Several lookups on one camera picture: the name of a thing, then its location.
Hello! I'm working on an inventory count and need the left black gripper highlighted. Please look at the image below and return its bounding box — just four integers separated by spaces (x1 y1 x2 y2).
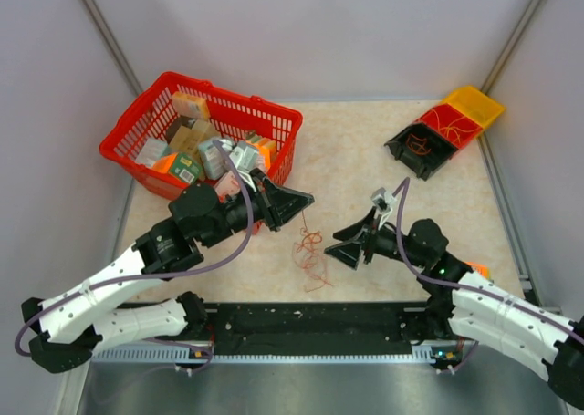
201 169 314 249

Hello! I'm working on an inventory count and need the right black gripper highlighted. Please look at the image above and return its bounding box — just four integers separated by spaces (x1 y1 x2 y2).
325 206 428 270

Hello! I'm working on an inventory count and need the orange wire tangle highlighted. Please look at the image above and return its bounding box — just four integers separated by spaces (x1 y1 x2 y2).
291 209 335 293

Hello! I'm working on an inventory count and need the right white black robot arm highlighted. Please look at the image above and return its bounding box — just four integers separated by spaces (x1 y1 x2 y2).
324 210 583 409

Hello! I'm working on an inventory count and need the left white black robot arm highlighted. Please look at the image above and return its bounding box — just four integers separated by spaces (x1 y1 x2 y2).
14 169 315 374

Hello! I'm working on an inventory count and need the bright orange pack in basket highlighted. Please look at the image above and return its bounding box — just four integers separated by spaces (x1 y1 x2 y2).
245 134 276 169

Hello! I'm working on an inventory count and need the pink white box in basket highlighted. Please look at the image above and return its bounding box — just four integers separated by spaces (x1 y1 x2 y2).
214 171 241 201

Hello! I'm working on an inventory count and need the pale blue box in basket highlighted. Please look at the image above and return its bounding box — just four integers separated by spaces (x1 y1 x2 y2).
197 137 233 181

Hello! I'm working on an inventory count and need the green orange box in basket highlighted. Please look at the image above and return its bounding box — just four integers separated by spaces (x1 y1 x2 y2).
151 152 203 184

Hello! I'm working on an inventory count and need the black plastic bin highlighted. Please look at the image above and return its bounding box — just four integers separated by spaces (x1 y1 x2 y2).
383 122 458 181

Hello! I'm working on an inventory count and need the tan box in basket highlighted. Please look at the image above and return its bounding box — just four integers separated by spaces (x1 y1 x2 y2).
169 119 220 155

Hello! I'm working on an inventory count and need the red plastic shopping basket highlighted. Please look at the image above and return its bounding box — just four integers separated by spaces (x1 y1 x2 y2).
99 71 303 200

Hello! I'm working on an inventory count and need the green orange sponge pack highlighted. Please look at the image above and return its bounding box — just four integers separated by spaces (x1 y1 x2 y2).
467 262 491 279

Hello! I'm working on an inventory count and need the red plastic bin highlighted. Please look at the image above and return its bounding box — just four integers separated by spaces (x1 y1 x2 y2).
415 104 483 156

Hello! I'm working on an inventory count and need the yellow plastic bin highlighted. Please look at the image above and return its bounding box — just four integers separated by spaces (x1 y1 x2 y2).
441 85 506 130

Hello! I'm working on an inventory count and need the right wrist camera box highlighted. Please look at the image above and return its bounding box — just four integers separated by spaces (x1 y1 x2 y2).
370 187 397 228

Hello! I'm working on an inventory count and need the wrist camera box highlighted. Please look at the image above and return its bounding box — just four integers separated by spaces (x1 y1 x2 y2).
370 187 397 228
211 139 267 172

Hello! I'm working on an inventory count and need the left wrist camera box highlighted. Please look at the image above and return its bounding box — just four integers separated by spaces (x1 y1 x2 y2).
211 139 267 172

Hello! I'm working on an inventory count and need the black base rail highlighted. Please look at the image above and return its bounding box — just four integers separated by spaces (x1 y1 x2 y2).
90 300 503 366

